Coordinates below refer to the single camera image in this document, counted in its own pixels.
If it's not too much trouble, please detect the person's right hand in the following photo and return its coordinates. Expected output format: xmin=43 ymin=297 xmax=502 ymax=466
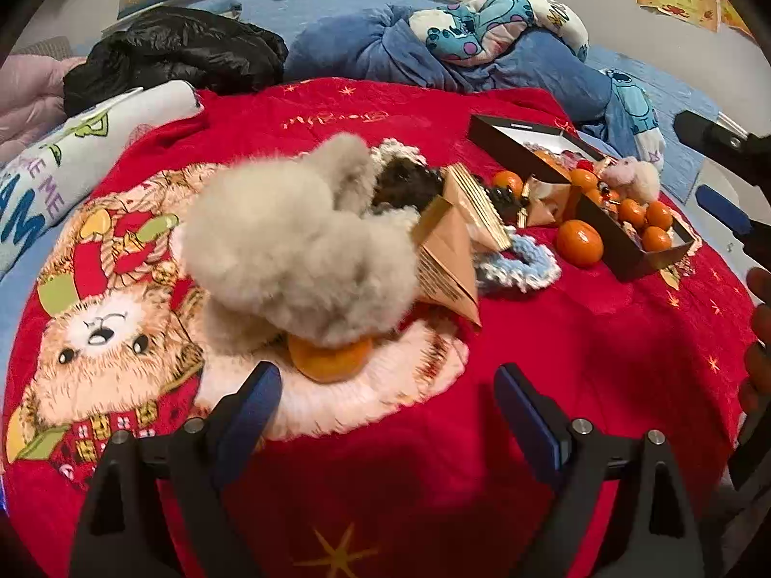
xmin=740 ymin=268 xmax=771 ymax=416

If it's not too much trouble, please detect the grey fluffy hair claw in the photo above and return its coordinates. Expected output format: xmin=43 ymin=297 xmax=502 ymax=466
xmin=179 ymin=131 xmax=423 ymax=350

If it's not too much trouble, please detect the pink quilt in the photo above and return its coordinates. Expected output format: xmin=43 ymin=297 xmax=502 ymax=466
xmin=0 ymin=55 xmax=85 ymax=160

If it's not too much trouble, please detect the blue duvet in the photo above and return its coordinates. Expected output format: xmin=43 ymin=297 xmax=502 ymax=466
xmin=283 ymin=3 xmax=666 ymax=172

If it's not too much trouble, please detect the blue crochet scrunchie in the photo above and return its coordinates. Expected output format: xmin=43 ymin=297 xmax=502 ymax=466
xmin=473 ymin=225 xmax=562 ymax=296

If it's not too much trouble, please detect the blue cartoon printed cushion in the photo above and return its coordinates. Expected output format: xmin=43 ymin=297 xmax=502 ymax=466
xmin=408 ymin=0 xmax=590 ymax=67

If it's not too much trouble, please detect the gold striped triangular packet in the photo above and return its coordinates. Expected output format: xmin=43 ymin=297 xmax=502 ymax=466
xmin=415 ymin=162 xmax=516 ymax=329

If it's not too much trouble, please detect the brown fuzzy hair claw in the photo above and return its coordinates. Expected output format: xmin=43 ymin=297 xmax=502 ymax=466
xmin=370 ymin=157 xmax=447 ymax=218

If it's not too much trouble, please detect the black puffer jacket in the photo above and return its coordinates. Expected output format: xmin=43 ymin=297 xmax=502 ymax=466
xmin=63 ymin=7 xmax=290 ymax=117

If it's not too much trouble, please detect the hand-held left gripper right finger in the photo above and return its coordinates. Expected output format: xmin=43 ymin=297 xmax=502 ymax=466
xmin=494 ymin=364 xmax=705 ymax=578

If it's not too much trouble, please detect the pink fluffy hair claw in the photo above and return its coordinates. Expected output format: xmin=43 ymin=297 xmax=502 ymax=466
xmin=602 ymin=157 xmax=662 ymax=202

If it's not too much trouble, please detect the dark cardboard box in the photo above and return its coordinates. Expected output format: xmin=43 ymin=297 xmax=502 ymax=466
xmin=468 ymin=113 xmax=695 ymax=283

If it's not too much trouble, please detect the white lace scrunchie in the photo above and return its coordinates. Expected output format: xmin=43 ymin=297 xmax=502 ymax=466
xmin=369 ymin=137 xmax=428 ymax=170

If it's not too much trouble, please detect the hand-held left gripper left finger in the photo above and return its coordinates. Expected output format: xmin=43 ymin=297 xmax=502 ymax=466
xmin=69 ymin=361 xmax=284 ymax=578

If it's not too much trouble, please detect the white printed pillow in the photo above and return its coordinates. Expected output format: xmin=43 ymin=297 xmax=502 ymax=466
xmin=0 ymin=79 xmax=206 ymax=281

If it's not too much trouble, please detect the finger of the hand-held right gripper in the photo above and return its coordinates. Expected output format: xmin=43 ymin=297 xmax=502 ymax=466
xmin=695 ymin=186 xmax=771 ymax=260
xmin=673 ymin=109 xmax=771 ymax=186

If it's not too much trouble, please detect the kraft triangular packet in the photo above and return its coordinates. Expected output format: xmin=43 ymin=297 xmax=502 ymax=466
xmin=518 ymin=174 xmax=582 ymax=228

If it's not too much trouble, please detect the red printed blanket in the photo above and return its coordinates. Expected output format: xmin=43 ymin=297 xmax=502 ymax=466
xmin=0 ymin=75 xmax=763 ymax=578

